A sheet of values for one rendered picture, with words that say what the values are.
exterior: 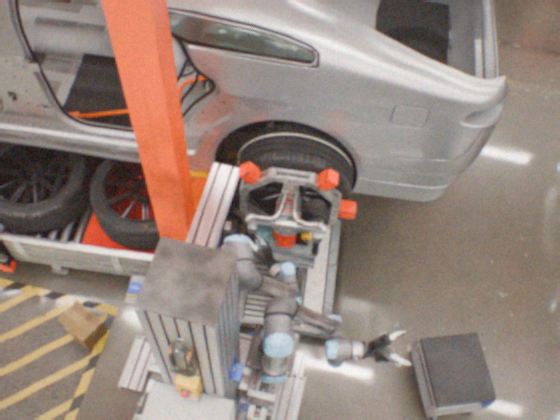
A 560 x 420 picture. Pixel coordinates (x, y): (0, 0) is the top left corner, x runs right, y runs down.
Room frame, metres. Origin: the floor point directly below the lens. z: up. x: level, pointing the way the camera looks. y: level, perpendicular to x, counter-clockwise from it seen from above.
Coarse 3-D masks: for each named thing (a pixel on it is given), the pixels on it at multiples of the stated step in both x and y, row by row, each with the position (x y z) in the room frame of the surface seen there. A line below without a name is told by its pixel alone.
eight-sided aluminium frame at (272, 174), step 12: (276, 168) 1.83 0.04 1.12; (264, 180) 1.78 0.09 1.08; (276, 180) 1.77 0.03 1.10; (288, 180) 1.77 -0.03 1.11; (300, 180) 1.77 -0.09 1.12; (312, 180) 1.78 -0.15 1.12; (240, 192) 1.79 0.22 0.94; (324, 192) 1.76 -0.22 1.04; (336, 192) 1.80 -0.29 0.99; (240, 204) 1.79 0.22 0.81; (252, 204) 1.84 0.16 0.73; (336, 204) 1.75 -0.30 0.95; (336, 216) 1.76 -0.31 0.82
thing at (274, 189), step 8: (280, 168) 1.86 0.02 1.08; (288, 168) 1.86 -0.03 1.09; (296, 168) 1.86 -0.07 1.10; (272, 184) 1.90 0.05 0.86; (280, 184) 1.88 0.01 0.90; (256, 192) 1.93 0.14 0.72; (264, 192) 1.96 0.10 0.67; (272, 192) 1.99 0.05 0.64; (280, 192) 1.88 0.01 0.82; (304, 192) 1.87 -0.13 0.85; (312, 192) 1.87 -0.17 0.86; (256, 200) 1.88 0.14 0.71; (264, 200) 1.91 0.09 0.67; (272, 200) 1.94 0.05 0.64; (304, 200) 1.96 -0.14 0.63; (264, 208) 1.87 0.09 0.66; (272, 208) 1.88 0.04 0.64; (304, 216) 1.85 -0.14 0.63; (312, 216) 1.85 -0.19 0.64
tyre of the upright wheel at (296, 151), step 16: (272, 128) 2.07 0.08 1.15; (288, 128) 2.06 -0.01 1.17; (304, 128) 2.06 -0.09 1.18; (256, 144) 1.99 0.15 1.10; (272, 144) 1.96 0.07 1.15; (288, 144) 1.95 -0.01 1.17; (304, 144) 1.96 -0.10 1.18; (320, 144) 1.99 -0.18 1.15; (336, 144) 2.03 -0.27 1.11; (240, 160) 1.94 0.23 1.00; (256, 160) 1.88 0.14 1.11; (272, 160) 1.86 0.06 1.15; (288, 160) 1.86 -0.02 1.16; (304, 160) 1.86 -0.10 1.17; (320, 160) 1.89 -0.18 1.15; (336, 160) 1.93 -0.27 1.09; (352, 160) 2.04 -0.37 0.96; (352, 176) 1.96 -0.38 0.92
